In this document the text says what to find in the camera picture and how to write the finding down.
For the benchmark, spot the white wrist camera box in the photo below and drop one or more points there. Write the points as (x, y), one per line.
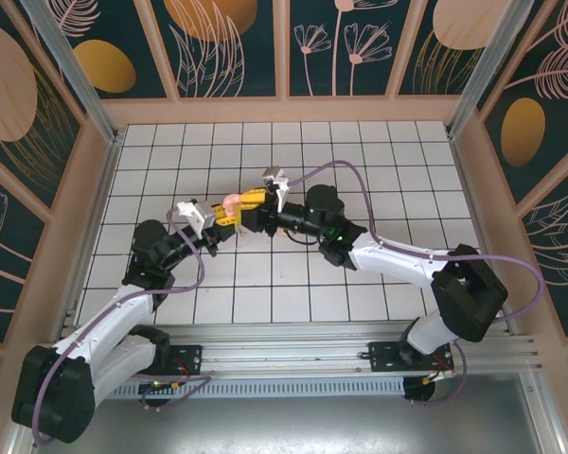
(199, 215)
(274, 177)

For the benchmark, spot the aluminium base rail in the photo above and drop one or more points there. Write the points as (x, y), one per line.
(284, 347)

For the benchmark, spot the aluminium corner post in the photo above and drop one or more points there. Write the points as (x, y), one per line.
(76, 75)
(483, 71)

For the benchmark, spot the grey sheet metal panel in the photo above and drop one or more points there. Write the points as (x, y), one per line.
(284, 425)

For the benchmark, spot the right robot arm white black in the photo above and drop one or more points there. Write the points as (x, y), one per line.
(393, 260)

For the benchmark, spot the aluminium side rail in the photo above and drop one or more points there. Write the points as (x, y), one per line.
(478, 213)
(99, 208)

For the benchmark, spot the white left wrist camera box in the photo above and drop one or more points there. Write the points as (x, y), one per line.
(199, 215)

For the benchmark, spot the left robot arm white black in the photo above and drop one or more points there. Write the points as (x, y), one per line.
(99, 321)

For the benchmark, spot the round pink earbud charging case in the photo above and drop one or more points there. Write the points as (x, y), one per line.
(230, 201)

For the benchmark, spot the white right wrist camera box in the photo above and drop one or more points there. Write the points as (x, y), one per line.
(274, 177)

